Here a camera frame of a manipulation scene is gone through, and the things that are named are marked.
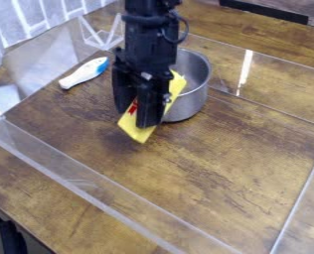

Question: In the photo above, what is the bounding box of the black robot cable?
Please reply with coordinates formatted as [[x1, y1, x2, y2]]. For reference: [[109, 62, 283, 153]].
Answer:
[[160, 9, 192, 45]]

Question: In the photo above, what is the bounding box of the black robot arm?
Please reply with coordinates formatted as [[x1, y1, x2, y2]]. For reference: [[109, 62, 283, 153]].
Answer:
[[112, 0, 182, 129]]

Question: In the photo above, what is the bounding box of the white curtain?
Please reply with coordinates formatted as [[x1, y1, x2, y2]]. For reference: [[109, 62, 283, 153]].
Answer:
[[0, 0, 116, 65]]

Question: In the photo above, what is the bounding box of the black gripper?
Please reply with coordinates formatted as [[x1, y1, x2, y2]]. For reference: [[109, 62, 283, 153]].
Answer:
[[112, 12, 181, 129]]

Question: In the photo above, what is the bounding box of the yellow butter block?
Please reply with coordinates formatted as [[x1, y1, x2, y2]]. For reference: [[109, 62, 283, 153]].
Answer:
[[117, 69, 188, 144]]

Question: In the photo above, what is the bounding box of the clear acrylic barrier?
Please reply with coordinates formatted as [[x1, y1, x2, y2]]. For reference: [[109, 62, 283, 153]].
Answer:
[[0, 7, 314, 254]]

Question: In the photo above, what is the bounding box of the black bar at table edge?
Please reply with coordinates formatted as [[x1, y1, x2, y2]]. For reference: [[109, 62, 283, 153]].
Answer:
[[219, 0, 308, 25]]

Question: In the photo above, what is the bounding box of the black table leg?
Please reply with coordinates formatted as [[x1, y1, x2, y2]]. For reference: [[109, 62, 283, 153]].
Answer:
[[0, 217, 28, 254]]

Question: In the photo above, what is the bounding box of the stainless steel pot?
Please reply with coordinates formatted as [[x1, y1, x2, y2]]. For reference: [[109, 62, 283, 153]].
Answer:
[[164, 48, 212, 122]]

